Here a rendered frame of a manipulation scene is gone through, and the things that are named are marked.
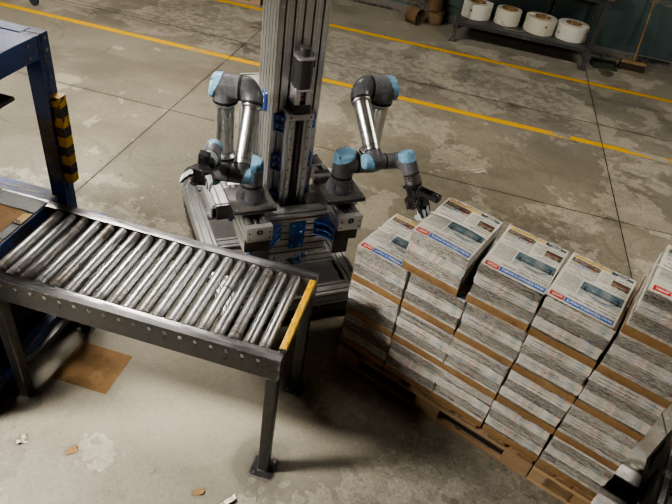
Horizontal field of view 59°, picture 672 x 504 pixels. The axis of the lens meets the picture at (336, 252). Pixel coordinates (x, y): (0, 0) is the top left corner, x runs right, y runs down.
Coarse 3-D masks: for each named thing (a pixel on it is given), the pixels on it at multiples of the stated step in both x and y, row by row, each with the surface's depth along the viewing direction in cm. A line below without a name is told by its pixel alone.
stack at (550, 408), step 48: (384, 240) 290; (384, 288) 288; (432, 288) 270; (384, 336) 305; (432, 336) 284; (480, 336) 267; (528, 336) 253; (384, 384) 323; (432, 384) 300; (480, 384) 281; (528, 384) 264; (576, 384) 249; (480, 432) 296; (528, 432) 277
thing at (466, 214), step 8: (448, 200) 282; (456, 200) 283; (440, 208) 276; (448, 208) 276; (456, 208) 277; (464, 208) 278; (472, 208) 279; (456, 216) 273; (464, 216) 273; (472, 216) 274; (480, 216) 275; (488, 216) 276; (472, 224) 269; (480, 224) 270; (488, 224) 271; (496, 224) 272; (488, 232) 266; (496, 232) 271; (488, 248) 274
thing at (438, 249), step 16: (432, 224) 264; (416, 240) 262; (432, 240) 256; (448, 240) 257; (464, 240) 259; (480, 240) 261; (416, 256) 266; (432, 256) 261; (448, 256) 255; (464, 256) 250; (432, 272) 265; (448, 272) 260; (464, 272) 255
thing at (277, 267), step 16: (48, 208) 280; (64, 208) 280; (112, 224) 276; (128, 224) 277; (176, 240) 273; (192, 240) 275; (160, 256) 280; (176, 256) 278; (192, 256) 275; (208, 256) 273; (224, 256) 270; (240, 256) 270; (288, 272) 266; (304, 272) 268; (304, 288) 270
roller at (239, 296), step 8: (248, 272) 263; (256, 272) 265; (248, 280) 259; (240, 288) 254; (248, 288) 257; (240, 296) 251; (232, 304) 246; (240, 304) 250; (224, 312) 243; (232, 312) 244; (224, 320) 239; (232, 320) 243; (216, 328) 235; (224, 328) 237
